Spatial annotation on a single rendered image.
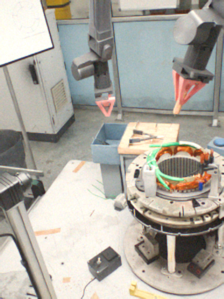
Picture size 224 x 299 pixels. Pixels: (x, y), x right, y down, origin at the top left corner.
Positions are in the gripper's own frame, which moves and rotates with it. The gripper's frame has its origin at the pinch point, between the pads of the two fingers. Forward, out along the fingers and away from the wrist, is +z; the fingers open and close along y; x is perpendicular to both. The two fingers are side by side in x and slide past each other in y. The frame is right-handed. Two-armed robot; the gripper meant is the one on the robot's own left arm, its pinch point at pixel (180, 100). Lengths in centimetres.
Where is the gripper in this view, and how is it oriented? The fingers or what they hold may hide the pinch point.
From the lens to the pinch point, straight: 85.8
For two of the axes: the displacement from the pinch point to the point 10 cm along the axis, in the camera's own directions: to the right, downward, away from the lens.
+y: 2.8, 5.6, -7.8
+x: 9.3, 0.5, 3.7
